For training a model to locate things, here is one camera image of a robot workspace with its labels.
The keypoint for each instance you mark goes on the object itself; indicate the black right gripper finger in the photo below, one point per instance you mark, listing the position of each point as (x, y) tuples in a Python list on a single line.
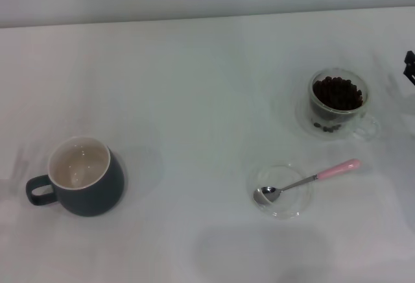
[(411, 68)]

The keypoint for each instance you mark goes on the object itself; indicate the dark blue-grey ceramic mug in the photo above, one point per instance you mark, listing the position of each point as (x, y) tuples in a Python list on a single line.
[(94, 195)]

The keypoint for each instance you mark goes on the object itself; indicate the double-walled glass cup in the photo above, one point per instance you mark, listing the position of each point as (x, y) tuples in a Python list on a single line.
[(364, 114)]

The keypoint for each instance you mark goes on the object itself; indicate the coffee beans pile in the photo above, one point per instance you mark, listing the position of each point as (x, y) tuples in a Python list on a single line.
[(337, 93)]

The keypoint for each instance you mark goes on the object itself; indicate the glass saucer with beans cup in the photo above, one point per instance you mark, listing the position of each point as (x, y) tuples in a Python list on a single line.
[(302, 124)]

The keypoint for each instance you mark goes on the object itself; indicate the small clear glass dish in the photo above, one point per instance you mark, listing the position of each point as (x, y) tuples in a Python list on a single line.
[(291, 210)]

